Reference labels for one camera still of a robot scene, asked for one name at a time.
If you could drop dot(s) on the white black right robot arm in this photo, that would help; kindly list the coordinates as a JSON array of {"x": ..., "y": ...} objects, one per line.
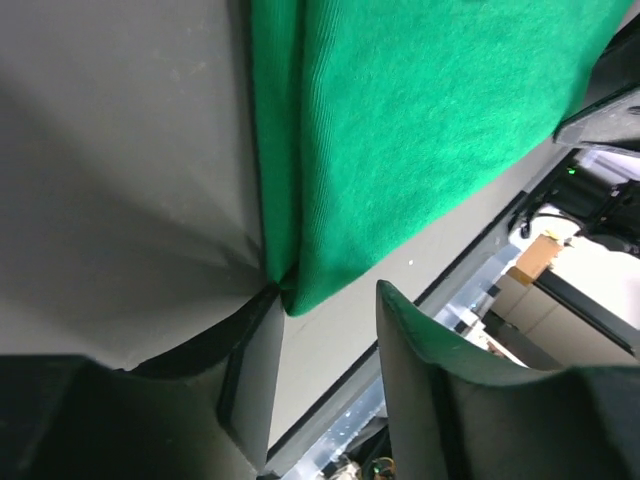
[{"x": 604, "y": 206}]

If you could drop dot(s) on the cardboard box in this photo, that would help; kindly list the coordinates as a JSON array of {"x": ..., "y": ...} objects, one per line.
[{"x": 535, "y": 260}]

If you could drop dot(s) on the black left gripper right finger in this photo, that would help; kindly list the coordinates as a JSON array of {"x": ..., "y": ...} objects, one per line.
[{"x": 459, "y": 412}]

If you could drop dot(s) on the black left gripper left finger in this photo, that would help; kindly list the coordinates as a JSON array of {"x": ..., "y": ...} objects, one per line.
[{"x": 201, "y": 410}]

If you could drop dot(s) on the green t shirt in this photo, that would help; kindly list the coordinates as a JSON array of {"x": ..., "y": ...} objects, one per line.
[{"x": 376, "y": 118}]

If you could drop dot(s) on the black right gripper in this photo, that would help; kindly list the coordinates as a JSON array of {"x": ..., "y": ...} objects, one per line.
[{"x": 611, "y": 120}]

